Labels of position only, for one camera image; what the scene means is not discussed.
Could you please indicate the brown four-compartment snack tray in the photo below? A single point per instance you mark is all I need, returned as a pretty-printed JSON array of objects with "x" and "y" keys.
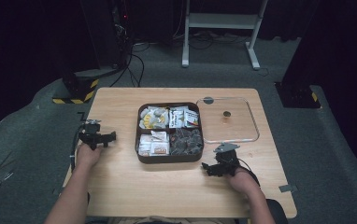
[{"x": 168, "y": 158}]

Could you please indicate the pile of white printed packets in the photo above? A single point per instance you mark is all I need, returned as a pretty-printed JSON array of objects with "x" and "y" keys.
[{"x": 182, "y": 118}]

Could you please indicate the pile of dark wrapped sweets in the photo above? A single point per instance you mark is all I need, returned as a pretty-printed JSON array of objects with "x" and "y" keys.
[{"x": 186, "y": 142}]

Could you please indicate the clear square lid with knob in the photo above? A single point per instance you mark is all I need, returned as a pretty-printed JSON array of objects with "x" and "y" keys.
[{"x": 239, "y": 124}]

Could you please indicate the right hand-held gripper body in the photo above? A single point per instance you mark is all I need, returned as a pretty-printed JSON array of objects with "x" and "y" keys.
[{"x": 227, "y": 160}]

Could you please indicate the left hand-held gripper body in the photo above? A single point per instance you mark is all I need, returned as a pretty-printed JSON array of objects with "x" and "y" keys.
[{"x": 92, "y": 137}]

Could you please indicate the white metal desk frame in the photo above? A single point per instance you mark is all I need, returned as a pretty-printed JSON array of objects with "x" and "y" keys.
[{"x": 221, "y": 21}]

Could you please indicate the pile of yellow grey packets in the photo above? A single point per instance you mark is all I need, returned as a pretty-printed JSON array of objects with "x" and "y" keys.
[{"x": 153, "y": 118}]

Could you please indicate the grey round sticker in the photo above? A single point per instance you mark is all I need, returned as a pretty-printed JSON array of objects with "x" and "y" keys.
[{"x": 208, "y": 100}]

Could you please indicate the person's left hand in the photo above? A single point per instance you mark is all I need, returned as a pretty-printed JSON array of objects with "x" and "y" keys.
[{"x": 88, "y": 156}]

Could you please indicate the person's right hand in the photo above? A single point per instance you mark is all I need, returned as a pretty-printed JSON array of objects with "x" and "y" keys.
[{"x": 242, "y": 182}]

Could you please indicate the black yellow striped stand base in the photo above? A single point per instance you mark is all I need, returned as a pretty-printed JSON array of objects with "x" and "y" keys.
[{"x": 79, "y": 88}]

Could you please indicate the pile of white orange packets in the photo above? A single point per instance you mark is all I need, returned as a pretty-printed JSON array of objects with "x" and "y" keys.
[{"x": 153, "y": 143}]

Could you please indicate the grey tape piece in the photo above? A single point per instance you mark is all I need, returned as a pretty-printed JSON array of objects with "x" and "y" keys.
[{"x": 287, "y": 188}]

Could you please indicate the person's beige clothing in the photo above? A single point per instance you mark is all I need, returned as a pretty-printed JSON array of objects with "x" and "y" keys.
[{"x": 154, "y": 220}]

